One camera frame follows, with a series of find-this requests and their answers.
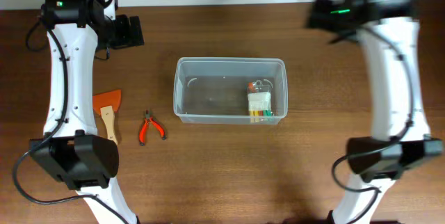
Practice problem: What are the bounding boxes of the red handled pliers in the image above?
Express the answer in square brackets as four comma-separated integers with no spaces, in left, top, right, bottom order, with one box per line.
[138,109,167,147]

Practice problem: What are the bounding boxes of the marker pack clear case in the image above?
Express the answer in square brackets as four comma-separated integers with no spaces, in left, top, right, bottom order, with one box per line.
[247,79,273,123]

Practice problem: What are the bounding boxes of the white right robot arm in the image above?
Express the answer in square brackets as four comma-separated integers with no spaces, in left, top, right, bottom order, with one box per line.
[307,0,444,223]

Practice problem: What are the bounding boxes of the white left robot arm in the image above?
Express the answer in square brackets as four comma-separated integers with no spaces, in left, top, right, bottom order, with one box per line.
[27,0,144,223]

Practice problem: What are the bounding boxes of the clear plastic container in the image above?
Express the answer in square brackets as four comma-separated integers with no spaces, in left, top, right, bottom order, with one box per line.
[173,57,288,125]

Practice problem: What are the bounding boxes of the orange scraper wooden handle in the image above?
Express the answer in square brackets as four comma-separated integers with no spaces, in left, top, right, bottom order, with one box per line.
[92,89,122,145]

